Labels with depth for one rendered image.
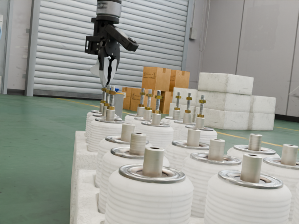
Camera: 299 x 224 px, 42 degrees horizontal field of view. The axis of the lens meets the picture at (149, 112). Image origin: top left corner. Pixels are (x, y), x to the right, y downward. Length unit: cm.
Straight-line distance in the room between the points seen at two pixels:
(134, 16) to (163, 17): 66
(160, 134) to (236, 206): 54
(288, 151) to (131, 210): 30
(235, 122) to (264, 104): 48
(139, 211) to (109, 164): 14
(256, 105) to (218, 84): 53
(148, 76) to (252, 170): 467
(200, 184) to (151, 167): 14
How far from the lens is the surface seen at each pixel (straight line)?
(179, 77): 526
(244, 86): 397
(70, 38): 655
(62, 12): 654
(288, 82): 691
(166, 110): 513
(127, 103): 524
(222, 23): 807
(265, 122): 428
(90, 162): 91
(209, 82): 393
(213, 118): 386
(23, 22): 636
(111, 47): 119
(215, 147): 57
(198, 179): 55
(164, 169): 46
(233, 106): 388
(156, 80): 498
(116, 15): 120
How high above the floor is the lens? 35
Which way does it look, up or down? 4 degrees down
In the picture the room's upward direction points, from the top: 6 degrees clockwise
